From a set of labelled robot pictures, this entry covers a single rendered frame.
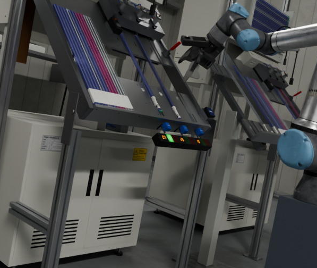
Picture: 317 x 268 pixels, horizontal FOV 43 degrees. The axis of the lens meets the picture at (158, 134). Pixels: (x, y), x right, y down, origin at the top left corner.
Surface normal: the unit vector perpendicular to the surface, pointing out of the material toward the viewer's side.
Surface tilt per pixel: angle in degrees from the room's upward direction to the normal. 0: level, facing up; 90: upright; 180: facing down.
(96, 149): 90
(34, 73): 90
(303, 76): 90
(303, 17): 90
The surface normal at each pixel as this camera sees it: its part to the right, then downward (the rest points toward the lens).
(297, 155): -0.81, 0.01
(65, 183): 0.73, 0.17
